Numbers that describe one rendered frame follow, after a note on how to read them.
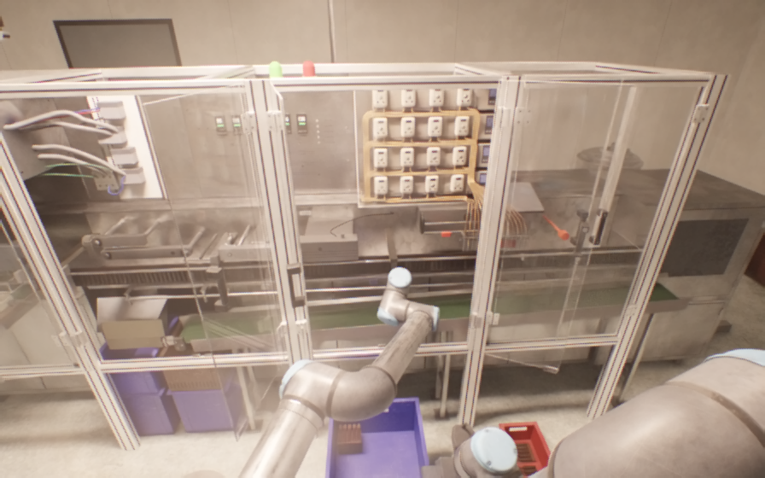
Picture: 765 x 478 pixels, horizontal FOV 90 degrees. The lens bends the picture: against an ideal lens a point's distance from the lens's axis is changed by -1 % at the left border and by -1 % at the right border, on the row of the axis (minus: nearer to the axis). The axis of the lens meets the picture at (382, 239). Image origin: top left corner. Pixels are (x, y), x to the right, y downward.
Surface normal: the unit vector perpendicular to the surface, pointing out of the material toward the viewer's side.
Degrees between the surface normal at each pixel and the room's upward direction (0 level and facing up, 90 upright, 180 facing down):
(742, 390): 5
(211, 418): 90
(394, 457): 0
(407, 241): 90
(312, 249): 90
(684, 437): 31
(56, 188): 90
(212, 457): 0
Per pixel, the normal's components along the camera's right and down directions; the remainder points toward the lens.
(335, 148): 0.07, 0.46
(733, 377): -0.11, -0.96
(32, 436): 0.00, -0.89
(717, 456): -0.25, -0.41
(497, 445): 0.12, -0.70
